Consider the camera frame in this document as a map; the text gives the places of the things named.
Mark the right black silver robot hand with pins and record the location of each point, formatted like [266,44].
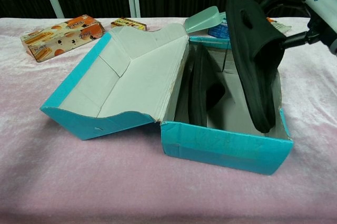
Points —
[322,11]

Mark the black slipper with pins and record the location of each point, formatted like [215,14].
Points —
[200,92]
[247,50]

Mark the teal cardboard shoe box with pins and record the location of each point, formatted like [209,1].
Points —
[223,150]

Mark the blue cookie box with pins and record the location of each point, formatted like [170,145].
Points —
[219,28]

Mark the small yellow brown box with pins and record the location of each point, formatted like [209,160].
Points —
[129,24]

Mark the orange biscuit box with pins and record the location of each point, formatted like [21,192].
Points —
[55,38]

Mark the orange white snack packet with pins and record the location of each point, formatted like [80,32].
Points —
[281,26]

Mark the mint green plastic scoop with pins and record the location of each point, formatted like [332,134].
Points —
[202,21]

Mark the pink velvet tablecloth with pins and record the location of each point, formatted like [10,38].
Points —
[105,187]

